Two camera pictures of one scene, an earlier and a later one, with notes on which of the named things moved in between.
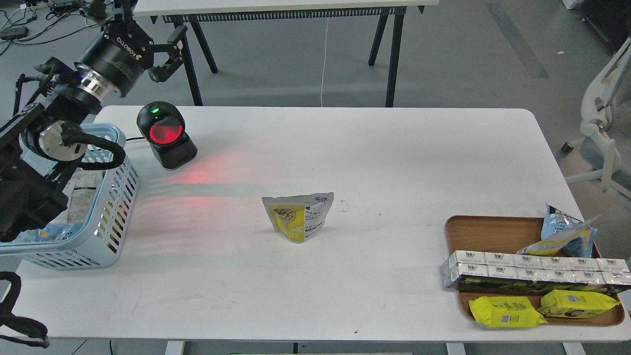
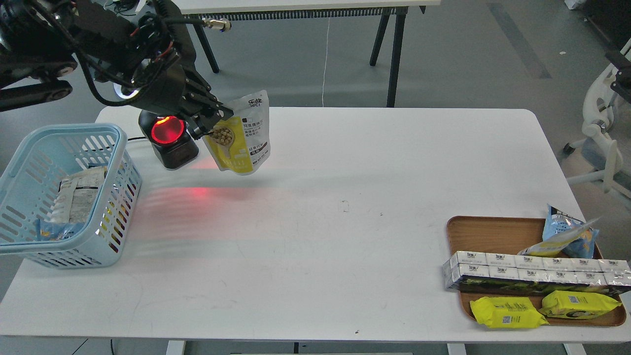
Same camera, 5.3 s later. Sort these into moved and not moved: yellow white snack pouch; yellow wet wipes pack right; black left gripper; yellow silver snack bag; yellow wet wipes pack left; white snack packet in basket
Moved: black left gripper; yellow white snack pouch
Not moved: yellow wet wipes pack right; white snack packet in basket; yellow silver snack bag; yellow wet wipes pack left
